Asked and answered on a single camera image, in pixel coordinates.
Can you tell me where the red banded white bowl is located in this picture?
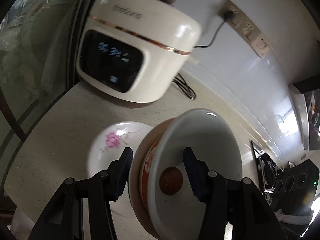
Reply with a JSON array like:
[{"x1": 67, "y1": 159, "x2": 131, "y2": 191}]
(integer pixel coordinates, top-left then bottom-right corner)
[{"x1": 129, "y1": 108, "x2": 242, "y2": 239}]

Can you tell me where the large floral white plate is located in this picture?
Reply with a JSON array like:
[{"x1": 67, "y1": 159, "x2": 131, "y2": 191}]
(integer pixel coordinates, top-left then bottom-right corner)
[{"x1": 88, "y1": 121, "x2": 155, "y2": 218}]

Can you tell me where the black gas stove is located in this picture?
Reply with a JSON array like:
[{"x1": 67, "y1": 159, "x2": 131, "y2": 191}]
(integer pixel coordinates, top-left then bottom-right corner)
[{"x1": 250, "y1": 140, "x2": 284, "y2": 204}]

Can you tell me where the steel range hood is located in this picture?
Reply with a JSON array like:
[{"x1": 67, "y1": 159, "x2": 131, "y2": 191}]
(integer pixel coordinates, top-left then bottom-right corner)
[{"x1": 289, "y1": 84, "x2": 319, "y2": 151}]

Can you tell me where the cream rice cooker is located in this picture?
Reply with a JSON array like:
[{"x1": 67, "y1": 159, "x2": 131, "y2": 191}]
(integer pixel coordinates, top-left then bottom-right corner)
[{"x1": 76, "y1": 0, "x2": 201, "y2": 103}]

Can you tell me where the beige wall socket strip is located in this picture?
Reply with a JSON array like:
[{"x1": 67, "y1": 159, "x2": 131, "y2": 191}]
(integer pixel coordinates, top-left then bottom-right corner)
[{"x1": 219, "y1": 0, "x2": 272, "y2": 59}]

